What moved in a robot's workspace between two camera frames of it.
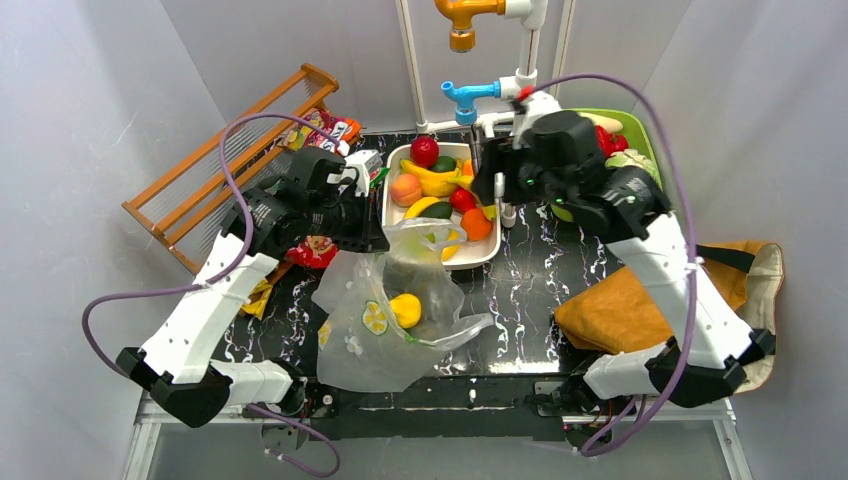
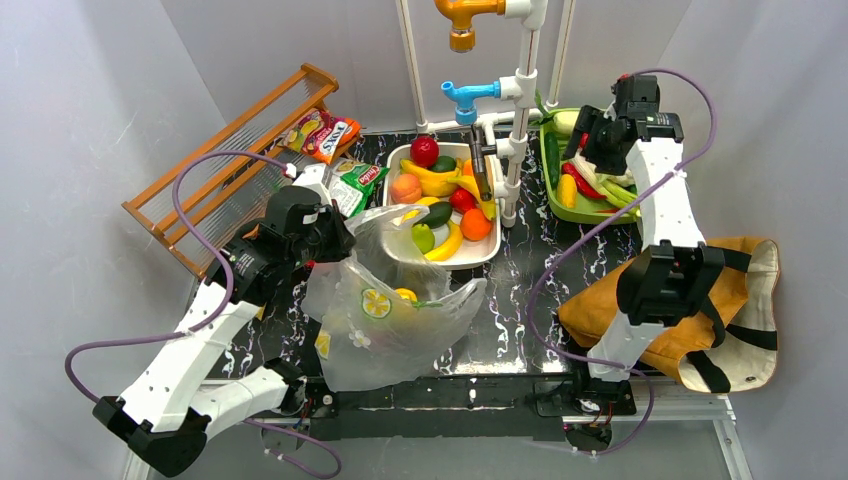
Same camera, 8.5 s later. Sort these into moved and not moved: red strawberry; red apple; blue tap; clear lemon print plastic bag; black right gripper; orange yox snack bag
Moved: clear lemon print plastic bag; black right gripper
Not moved: orange yox snack bag; blue tap; red strawberry; red apple
